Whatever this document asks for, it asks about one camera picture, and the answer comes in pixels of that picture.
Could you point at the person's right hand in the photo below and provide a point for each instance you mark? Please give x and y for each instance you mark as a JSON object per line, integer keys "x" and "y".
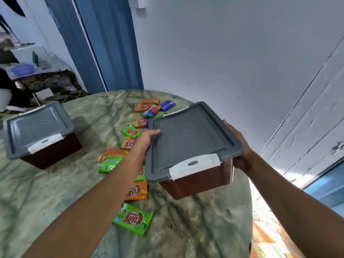
{"x": 244, "y": 151}

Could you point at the person's left hand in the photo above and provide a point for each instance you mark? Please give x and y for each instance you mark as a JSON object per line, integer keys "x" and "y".
{"x": 140, "y": 147}

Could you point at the person's left thumb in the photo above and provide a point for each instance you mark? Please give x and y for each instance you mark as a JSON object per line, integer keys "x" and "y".
{"x": 153, "y": 132}

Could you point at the person's right thumb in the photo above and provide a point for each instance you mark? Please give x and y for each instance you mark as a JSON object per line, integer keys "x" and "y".
{"x": 230, "y": 128}

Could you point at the brown storage box grey lid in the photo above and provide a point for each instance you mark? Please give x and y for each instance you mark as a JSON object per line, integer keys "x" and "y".
{"x": 35, "y": 131}
{"x": 188, "y": 139}

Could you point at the person's right forearm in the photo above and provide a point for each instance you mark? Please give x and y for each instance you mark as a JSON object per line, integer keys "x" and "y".
{"x": 295, "y": 209}

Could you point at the person's left forearm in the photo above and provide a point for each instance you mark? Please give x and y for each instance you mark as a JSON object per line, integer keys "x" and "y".
{"x": 91, "y": 206}

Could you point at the scatter of colourful snack packets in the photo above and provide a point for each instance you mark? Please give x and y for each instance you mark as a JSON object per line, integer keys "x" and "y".
{"x": 133, "y": 190}

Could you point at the blue door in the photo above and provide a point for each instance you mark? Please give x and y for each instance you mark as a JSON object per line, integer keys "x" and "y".
{"x": 107, "y": 42}

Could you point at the orange patterned mat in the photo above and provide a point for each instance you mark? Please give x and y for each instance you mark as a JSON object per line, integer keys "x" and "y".
{"x": 264, "y": 237}

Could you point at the cluttered side table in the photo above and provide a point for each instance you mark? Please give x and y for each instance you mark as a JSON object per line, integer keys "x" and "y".
{"x": 51, "y": 80}

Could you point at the white flat carton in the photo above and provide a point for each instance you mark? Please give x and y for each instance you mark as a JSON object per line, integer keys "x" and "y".
{"x": 44, "y": 94}

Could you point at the dark small bottle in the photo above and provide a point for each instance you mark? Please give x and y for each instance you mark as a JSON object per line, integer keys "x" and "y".
{"x": 35, "y": 58}

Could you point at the purple plastic bowl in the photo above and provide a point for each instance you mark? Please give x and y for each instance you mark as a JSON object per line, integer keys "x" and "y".
{"x": 22, "y": 69}

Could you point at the white container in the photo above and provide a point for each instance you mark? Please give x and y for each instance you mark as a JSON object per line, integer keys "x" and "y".
{"x": 27, "y": 53}

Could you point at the white bag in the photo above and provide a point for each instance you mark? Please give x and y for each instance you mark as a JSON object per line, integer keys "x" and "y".
{"x": 5, "y": 100}

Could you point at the blue window frame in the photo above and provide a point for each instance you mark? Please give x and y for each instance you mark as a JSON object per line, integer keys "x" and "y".
{"x": 326, "y": 185}

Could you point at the white wall switch box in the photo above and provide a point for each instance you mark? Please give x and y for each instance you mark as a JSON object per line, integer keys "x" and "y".
{"x": 137, "y": 1}

